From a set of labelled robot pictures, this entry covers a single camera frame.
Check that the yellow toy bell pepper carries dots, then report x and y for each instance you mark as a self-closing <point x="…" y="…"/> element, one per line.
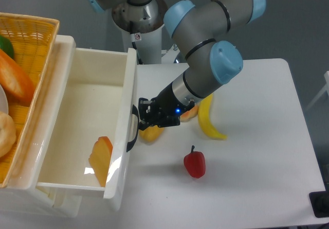
<point x="151" y="134"/>

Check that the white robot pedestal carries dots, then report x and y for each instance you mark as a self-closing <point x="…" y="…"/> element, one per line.
<point x="140" y="22"/>

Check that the green toy vegetable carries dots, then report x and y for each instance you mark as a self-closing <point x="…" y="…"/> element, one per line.
<point x="7" y="46"/>

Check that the yellow toy banana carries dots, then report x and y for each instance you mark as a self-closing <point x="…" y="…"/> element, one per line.
<point x="204" y="120"/>

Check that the toy knotted bread roll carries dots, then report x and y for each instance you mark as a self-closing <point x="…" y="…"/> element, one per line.
<point x="185" y="117"/>

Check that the white drawer cabinet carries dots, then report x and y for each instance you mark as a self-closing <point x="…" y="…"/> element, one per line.
<point x="21" y="195"/>

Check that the orange toy baguette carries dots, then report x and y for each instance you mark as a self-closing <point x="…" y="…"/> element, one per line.
<point x="15" y="80"/>

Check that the yellow woven basket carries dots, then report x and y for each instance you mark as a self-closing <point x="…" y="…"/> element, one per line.
<point x="32" y="38"/>

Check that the orange toy cheese wedge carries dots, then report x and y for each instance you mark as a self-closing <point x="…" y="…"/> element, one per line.
<point x="100" y="157"/>

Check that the red toy bell pepper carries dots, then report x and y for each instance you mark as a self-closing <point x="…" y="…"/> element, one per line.
<point x="195" y="164"/>

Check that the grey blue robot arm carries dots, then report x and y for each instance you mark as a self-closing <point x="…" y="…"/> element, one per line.
<point x="211" y="63"/>

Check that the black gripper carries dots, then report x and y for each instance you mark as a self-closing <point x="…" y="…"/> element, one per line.
<point x="161" y="109"/>

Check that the black device at edge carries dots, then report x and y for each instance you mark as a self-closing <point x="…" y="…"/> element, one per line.
<point x="319" y="202"/>

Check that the beige toy bagel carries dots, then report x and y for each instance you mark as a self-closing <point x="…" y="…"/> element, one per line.
<point x="8" y="133"/>

